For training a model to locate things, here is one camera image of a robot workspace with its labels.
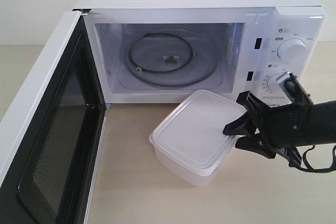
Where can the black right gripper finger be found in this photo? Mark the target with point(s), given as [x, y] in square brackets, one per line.
[244, 126]
[253, 144]

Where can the glass microwave turntable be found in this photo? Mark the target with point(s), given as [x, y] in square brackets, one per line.
[171, 58]

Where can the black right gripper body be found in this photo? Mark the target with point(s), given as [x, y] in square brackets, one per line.
[280, 128]

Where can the white control knob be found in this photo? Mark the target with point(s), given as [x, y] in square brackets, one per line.
[292, 49]
[276, 83]

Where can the white plastic lidded container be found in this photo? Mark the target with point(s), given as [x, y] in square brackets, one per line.
[190, 140]

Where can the white microwave oven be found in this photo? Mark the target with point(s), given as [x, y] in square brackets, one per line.
[246, 35]

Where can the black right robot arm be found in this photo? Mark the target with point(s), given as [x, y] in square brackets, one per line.
[319, 129]

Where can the white microwave door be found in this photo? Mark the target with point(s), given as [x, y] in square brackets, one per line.
[51, 132]

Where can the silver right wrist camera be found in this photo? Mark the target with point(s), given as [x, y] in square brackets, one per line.
[288, 85]

